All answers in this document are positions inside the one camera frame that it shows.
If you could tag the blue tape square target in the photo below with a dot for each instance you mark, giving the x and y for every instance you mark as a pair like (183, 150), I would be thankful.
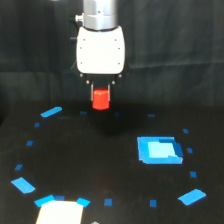
(159, 150)

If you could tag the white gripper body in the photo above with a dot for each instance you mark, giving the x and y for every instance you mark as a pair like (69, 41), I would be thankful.
(100, 53)

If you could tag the black backdrop curtain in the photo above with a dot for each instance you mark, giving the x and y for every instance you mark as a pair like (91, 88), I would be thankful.
(174, 52)

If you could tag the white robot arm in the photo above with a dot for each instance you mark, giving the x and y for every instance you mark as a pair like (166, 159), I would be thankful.
(99, 16)

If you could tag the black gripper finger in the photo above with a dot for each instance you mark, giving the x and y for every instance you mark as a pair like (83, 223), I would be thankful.
(91, 83)
(109, 90)

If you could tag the blue tape strip top left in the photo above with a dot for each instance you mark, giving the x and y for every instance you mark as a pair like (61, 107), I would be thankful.
(51, 112)

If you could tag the white paper sheet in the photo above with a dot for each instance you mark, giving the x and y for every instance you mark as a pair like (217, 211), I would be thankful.
(60, 212)

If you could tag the blue tape strip by paper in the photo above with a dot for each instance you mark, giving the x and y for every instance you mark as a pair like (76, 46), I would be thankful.
(83, 202)

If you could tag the blue tape strip bottom right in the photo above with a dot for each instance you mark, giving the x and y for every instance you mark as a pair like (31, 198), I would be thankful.
(192, 197)

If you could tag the blue tape strip bottom left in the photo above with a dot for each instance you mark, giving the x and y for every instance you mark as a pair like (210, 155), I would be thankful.
(44, 200)

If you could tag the red hexagonal block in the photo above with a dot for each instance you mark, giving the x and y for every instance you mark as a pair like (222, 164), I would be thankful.
(101, 99)

